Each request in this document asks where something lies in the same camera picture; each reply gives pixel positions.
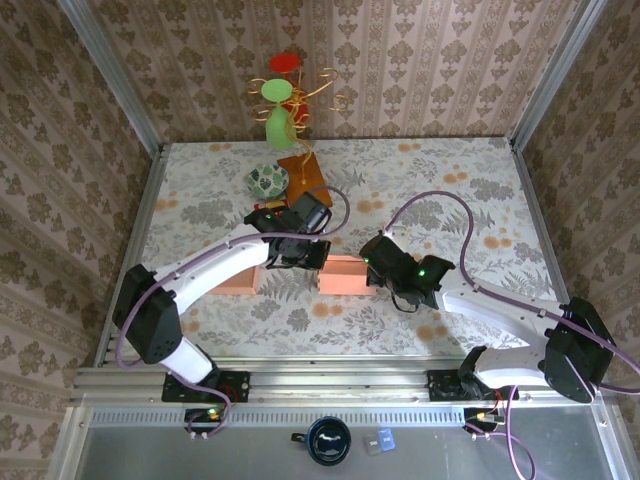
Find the pink paper box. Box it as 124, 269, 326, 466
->
318, 254, 376, 296

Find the flat pink folded box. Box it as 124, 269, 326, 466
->
209, 264, 262, 296

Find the floral tablecloth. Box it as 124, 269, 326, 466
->
119, 138, 577, 359

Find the leaf patterned bowl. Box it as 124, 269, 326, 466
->
247, 163, 290, 197

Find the brown wooden stand base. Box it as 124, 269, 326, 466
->
276, 154, 334, 209

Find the small right controller board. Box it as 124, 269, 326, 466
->
462, 405, 507, 434

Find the small controller board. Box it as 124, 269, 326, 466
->
184, 407, 226, 434
462, 405, 507, 434

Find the green plastic wine glass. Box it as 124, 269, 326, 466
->
261, 78, 296, 150

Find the perforated metal strip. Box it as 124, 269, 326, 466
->
87, 407, 466, 426

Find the dark blue mug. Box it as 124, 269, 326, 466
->
291, 415, 354, 467

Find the small left controller board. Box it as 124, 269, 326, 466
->
184, 407, 226, 434

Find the red plastic wine glass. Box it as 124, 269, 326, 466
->
268, 52, 311, 126

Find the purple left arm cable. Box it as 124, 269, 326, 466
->
115, 187, 351, 442

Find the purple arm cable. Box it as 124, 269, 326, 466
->
382, 191, 640, 480
115, 187, 351, 442

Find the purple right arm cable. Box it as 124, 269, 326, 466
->
382, 191, 640, 480

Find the aluminium extrusion frame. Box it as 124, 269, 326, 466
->
54, 0, 626, 407

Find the gold wire glass stand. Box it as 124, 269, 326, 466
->
244, 67, 351, 184

